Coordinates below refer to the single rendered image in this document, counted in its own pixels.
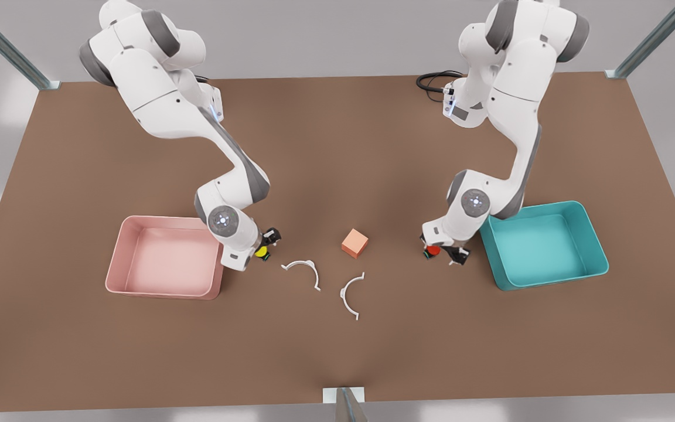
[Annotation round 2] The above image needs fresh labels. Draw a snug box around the white curved clip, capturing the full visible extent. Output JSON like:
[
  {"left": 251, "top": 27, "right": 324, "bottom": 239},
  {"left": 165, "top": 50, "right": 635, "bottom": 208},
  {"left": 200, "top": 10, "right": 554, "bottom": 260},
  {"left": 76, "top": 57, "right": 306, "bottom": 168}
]
[
  {"left": 340, "top": 272, "right": 366, "bottom": 321},
  {"left": 281, "top": 260, "right": 321, "bottom": 292}
]

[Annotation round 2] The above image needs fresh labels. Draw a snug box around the orange cube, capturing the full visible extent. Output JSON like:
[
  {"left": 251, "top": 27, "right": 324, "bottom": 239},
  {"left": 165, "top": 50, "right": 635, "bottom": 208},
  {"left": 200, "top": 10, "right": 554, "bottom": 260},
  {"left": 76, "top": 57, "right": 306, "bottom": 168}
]
[{"left": 341, "top": 229, "right": 369, "bottom": 259}]

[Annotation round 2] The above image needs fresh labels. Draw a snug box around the pink storage box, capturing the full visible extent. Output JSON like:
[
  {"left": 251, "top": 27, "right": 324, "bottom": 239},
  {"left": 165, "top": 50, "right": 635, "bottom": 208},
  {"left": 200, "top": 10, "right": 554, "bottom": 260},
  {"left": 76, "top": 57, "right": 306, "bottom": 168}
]
[{"left": 105, "top": 215, "right": 224, "bottom": 301}]

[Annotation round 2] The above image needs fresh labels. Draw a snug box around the silver frame post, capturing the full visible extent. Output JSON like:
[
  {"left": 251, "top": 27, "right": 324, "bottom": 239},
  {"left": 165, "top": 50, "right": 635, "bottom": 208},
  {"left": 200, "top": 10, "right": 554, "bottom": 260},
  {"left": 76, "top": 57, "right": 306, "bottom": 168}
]
[
  {"left": 605, "top": 0, "right": 675, "bottom": 80},
  {"left": 0, "top": 0, "right": 60, "bottom": 90},
  {"left": 322, "top": 387, "right": 369, "bottom": 422}
]

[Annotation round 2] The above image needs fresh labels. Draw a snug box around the blue storage box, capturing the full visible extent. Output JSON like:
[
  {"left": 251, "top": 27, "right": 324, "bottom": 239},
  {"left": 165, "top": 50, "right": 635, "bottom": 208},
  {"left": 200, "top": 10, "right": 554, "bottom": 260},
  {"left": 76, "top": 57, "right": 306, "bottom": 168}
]
[{"left": 479, "top": 200, "right": 609, "bottom": 291}]

